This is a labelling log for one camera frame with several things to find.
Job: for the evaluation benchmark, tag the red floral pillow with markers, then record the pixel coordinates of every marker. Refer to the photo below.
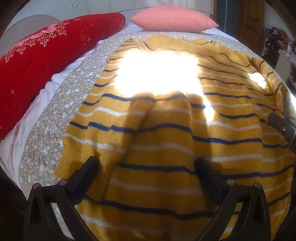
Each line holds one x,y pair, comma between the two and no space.
34,76

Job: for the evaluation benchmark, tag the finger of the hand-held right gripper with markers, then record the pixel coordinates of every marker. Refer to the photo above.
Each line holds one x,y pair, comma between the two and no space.
287,106
281,126

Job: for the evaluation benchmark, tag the beige spotted blanket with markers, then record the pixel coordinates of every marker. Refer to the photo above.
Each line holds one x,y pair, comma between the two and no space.
46,129

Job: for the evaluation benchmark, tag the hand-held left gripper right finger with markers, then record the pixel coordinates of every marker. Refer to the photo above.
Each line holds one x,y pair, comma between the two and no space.
207,177

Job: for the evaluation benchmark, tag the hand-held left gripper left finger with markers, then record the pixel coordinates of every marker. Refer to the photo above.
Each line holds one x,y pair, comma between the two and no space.
86,175

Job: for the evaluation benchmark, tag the cluttered storage shelf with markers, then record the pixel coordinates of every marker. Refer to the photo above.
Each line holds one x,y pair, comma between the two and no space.
278,44

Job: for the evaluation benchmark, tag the white bed sheet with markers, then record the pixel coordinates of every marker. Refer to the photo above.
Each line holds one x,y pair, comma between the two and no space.
22,134

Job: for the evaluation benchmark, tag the pink ribbed pillow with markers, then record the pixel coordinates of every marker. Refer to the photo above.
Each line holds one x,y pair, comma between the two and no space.
173,19

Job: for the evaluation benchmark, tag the grey padded headboard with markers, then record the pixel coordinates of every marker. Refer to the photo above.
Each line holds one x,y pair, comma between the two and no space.
20,30

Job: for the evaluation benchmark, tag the brown wooden door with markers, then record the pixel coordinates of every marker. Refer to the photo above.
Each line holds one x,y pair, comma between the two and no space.
252,20

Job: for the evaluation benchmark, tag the yellow striped knit sweater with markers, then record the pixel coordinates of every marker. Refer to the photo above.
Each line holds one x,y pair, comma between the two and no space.
161,150

